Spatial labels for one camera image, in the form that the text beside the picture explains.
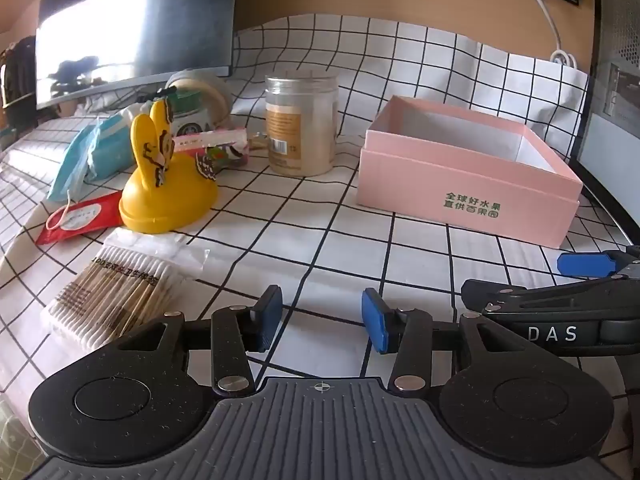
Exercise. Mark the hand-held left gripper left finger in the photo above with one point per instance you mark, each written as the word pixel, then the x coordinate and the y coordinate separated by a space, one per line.
pixel 267 317

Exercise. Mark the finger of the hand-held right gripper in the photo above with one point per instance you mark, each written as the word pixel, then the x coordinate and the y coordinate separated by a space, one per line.
pixel 585 262
pixel 530 297

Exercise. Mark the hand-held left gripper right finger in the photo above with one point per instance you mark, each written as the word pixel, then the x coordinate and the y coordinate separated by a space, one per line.
pixel 376 322

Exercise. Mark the pink cardboard box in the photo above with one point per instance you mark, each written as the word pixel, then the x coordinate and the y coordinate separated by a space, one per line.
pixel 450 180

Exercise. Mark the yellow rabbit toy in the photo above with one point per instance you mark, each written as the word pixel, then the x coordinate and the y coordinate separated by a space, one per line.
pixel 165 195

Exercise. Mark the teal tissue pack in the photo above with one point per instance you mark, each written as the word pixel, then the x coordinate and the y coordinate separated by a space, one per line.
pixel 112 150

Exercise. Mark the cotton swab pack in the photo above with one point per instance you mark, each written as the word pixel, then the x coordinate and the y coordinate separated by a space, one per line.
pixel 110 300

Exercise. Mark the colourful candy wrapper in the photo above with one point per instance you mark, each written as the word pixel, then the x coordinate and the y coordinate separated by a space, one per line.
pixel 231 155

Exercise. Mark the pink white packet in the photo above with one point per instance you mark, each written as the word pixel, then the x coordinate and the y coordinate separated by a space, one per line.
pixel 215 137

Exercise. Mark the clear plastic jar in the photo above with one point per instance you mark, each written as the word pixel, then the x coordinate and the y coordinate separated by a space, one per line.
pixel 300 125

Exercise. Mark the red packet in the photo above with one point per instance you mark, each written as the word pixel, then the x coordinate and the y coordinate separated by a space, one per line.
pixel 95 215

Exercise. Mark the black computer case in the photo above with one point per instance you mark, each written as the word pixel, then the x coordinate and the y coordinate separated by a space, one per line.
pixel 620 35

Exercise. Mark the beige tape roll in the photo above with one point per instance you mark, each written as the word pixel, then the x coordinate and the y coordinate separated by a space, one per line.
pixel 200 79

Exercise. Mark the blue face mask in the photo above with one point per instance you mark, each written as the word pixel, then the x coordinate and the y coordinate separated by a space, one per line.
pixel 75 160

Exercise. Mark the black computer monitor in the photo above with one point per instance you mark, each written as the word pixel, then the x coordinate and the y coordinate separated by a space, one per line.
pixel 150 10

